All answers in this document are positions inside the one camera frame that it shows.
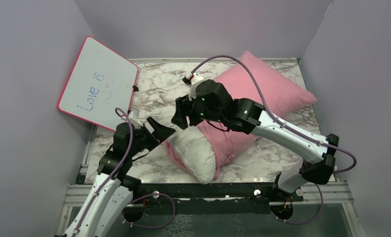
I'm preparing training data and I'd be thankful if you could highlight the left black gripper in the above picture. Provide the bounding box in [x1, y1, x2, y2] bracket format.
[128, 117, 176, 157]

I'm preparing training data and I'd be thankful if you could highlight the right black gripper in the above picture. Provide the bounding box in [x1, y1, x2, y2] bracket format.
[172, 92, 225, 130]

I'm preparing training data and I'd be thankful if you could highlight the white pillow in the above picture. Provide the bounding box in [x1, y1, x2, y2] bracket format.
[150, 106, 216, 184]

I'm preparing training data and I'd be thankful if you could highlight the pink floral pillowcase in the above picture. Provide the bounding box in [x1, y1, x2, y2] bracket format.
[163, 50, 318, 181]

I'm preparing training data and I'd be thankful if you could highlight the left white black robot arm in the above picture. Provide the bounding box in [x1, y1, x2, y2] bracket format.
[63, 117, 175, 237]

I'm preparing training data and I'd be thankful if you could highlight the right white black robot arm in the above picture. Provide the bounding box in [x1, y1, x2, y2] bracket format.
[171, 79, 339, 201]

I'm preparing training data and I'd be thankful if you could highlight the pink framed whiteboard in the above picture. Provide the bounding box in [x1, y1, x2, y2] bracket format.
[57, 36, 139, 131]

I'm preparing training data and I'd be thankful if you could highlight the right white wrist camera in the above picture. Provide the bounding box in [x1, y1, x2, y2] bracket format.
[182, 73, 205, 101]

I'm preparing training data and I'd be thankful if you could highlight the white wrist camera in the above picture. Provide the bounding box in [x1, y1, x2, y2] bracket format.
[128, 109, 144, 129]
[182, 73, 205, 101]

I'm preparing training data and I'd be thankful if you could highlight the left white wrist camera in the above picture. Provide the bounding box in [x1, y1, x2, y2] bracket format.
[128, 109, 144, 129]

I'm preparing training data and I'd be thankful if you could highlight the black mounting rail base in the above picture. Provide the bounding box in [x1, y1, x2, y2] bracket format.
[120, 182, 303, 222]

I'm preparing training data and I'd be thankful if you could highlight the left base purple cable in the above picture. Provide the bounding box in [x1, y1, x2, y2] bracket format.
[121, 193, 176, 230]

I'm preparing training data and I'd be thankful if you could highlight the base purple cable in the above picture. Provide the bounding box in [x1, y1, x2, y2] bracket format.
[121, 193, 176, 230]
[269, 185, 324, 226]

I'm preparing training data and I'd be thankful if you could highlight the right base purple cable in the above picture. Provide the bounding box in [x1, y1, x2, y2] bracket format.
[269, 185, 324, 226]

